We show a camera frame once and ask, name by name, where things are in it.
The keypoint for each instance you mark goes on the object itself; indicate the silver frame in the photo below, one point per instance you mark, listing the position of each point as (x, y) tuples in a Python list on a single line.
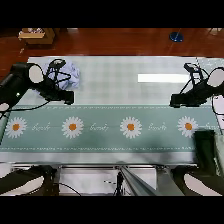
[(140, 186)]

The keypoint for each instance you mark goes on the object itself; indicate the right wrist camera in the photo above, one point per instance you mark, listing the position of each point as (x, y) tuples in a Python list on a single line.
[(192, 67)]

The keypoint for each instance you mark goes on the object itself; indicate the blue round object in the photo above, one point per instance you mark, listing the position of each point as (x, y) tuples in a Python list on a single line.
[(176, 37)]

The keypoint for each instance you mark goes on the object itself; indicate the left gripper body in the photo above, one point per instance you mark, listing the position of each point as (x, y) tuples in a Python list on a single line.
[(63, 97)]

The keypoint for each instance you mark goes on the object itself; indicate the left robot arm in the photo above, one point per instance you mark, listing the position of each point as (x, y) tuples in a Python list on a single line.
[(16, 81)]

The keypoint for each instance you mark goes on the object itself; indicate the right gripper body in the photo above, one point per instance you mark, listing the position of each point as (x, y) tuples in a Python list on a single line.
[(183, 100)]

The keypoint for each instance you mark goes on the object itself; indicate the light blue shirt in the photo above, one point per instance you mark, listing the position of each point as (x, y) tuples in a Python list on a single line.
[(71, 75)]

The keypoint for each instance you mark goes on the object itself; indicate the wooden box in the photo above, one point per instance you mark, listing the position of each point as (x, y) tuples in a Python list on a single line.
[(36, 36)]

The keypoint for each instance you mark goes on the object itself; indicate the grey-green garment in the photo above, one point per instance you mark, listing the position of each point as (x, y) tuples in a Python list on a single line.
[(220, 153)]

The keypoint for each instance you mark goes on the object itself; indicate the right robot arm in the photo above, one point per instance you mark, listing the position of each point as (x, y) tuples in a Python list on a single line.
[(213, 83)]

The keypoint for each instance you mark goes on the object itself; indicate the black garment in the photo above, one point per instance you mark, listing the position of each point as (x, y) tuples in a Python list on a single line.
[(204, 150)]

